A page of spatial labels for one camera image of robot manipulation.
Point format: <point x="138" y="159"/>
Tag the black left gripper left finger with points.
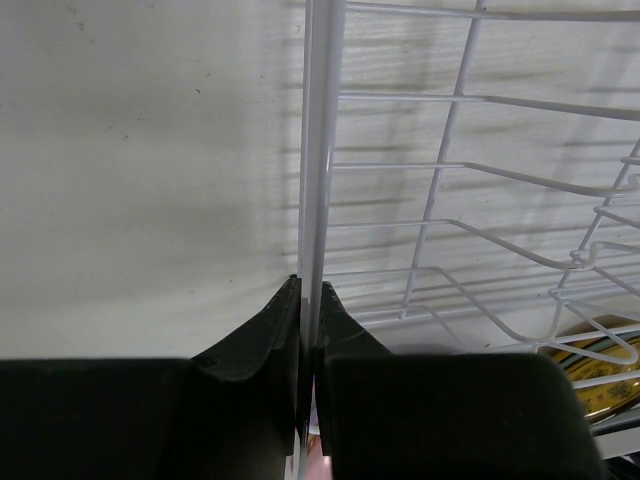
<point x="226" y="413"/>

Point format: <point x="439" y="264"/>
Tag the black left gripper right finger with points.
<point x="458" y="416"/>

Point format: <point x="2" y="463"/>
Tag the pink plastic plate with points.
<point x="318" y="465"/>

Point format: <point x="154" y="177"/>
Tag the brown yellow patterned plate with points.
<point x="607" y="400"/>

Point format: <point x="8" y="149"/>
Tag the white wire dish rack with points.
<point x="469" y="180"/>

